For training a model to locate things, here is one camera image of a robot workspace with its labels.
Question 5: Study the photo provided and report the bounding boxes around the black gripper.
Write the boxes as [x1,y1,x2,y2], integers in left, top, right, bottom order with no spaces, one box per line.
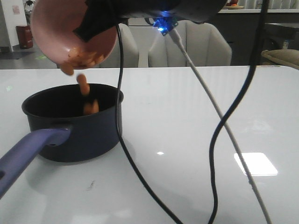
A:
[109,0,228,24]

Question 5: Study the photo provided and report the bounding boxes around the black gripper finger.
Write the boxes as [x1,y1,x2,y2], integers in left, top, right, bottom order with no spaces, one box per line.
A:
[73,0,119,42]

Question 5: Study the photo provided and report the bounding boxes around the pink bowl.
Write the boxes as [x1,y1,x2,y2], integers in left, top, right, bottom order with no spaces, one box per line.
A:
[30,0,118,70]

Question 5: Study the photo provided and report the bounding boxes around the orange ham slices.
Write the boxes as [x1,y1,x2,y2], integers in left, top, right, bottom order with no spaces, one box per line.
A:
[59,47,104,115]

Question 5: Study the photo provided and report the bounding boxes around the fruit plate on counter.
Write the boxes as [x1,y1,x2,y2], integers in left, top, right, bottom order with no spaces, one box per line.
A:
[224,0,244,10]

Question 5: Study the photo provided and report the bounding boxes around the blue lit circuit board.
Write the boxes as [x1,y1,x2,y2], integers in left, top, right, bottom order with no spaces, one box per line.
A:
[152,17,178,36]

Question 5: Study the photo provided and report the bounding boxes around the right beige chair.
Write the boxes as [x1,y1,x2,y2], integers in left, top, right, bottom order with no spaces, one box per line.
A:
[148,21,232,67]

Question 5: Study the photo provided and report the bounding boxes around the beige chair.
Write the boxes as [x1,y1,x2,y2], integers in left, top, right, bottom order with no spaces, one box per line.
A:
[148,21,232,67]
[57,22,140,69]

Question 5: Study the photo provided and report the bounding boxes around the grey counter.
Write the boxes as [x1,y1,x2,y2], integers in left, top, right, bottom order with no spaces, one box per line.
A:
[208,9,299,66]

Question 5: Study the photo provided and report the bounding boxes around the white cabinet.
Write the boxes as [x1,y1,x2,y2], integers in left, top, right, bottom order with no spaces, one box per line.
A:
[128,18,160,68]

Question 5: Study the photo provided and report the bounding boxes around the left beige chair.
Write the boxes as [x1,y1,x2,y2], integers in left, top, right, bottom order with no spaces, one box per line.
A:
[57,22,140,69]

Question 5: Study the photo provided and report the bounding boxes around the red trash bin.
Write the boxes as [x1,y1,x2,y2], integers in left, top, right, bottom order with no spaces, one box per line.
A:
[16,25,33,49]

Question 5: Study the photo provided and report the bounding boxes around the beige cushion seat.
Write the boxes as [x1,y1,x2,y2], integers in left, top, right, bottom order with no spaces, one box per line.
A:
[261,49,299,70]

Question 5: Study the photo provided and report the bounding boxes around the dark blue saucepan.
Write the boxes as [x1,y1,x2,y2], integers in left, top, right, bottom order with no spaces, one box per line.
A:
[0,84,123,195]

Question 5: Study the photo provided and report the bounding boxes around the thick black cable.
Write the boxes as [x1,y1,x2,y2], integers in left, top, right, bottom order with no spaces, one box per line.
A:
[206,0,271,224]

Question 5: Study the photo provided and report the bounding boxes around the thin black cable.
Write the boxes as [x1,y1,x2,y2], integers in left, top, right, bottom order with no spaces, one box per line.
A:
[116,22,184,224]

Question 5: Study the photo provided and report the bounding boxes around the white usb cable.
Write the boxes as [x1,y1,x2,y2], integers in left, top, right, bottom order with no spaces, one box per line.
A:
[169,29,273,224]

